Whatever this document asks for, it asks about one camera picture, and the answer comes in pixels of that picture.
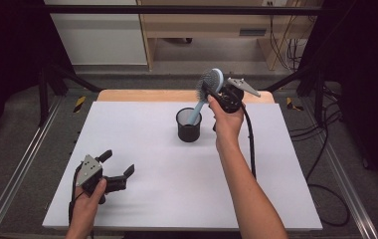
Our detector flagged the hand-held gripper cable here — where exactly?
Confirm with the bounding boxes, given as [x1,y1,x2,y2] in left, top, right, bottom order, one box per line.
[68,164,84,227]
[242,105,258,181]

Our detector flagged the metal floor rail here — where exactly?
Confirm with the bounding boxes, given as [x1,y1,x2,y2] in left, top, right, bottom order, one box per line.
[0,95,64,239]
[321,138,378,239]

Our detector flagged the black hanging cables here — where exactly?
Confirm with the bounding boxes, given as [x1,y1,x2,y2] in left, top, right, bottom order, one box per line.
[269,2,309,72]

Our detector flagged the black stand legs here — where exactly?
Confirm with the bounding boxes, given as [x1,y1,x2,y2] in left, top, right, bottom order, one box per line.
[38,62,102,127]
[262,64,326,127]

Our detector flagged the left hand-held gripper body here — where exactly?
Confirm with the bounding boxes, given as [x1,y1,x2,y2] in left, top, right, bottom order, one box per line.
[76,153,127,197]

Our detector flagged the person's right hand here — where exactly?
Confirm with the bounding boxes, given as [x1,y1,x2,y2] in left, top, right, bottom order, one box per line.
[207,94,246,151]

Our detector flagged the light wooden desk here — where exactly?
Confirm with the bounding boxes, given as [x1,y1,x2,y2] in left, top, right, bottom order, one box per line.
[136,0,324,72]

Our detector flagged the black mesh pen holder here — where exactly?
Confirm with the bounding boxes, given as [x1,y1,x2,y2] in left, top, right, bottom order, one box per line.
[175,107,203,143]

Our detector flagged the black horizontal frame bar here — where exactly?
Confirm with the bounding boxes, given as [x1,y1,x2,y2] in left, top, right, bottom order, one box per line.
[42,4,324,16]

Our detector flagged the black floor cable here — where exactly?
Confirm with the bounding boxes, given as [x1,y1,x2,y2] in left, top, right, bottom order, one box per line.
[288,83,351,229]

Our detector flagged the black curtain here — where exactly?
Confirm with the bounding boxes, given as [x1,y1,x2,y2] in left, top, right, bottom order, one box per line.
[0,0,76,150]
[304,0,378,195]

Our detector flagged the person's left hand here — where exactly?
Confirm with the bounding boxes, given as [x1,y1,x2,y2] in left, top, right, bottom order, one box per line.
[72,177,108,222]

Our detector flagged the light blue hairbrush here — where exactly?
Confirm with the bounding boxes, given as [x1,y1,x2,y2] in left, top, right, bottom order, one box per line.
[186,68,225,126]

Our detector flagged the yellow black tape marker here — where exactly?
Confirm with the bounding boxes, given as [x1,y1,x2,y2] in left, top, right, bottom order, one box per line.
[73,96,88,114]
[285,97,305,112]

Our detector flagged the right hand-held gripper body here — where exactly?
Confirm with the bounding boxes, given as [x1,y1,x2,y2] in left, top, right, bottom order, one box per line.
[215,78,262,115]

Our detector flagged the left hand-held gripper cable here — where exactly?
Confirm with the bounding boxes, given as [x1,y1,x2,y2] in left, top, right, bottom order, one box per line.
[68,164,84,227]

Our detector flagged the white cabinet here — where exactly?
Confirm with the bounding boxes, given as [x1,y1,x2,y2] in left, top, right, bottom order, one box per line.
[43,0,148,66]

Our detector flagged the right hand-held gripper cable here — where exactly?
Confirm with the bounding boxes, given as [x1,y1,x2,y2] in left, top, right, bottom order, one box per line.
[242,105,258,181]

